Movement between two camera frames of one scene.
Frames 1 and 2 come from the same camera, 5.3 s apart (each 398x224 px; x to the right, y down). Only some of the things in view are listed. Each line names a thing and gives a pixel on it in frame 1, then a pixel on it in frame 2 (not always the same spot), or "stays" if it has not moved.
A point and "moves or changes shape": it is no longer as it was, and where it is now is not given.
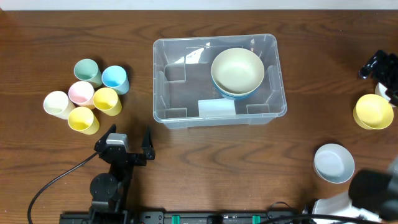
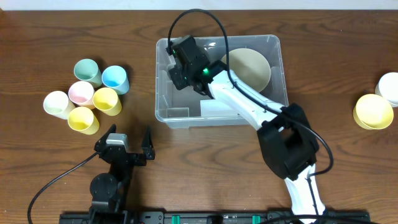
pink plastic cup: (82, 93) stays
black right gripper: (382, 69) → (178, 76)
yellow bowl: (373, 111) stays
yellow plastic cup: (106, 99) stays
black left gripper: (125, 157) stays
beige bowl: (237, 71) moves or changes shape
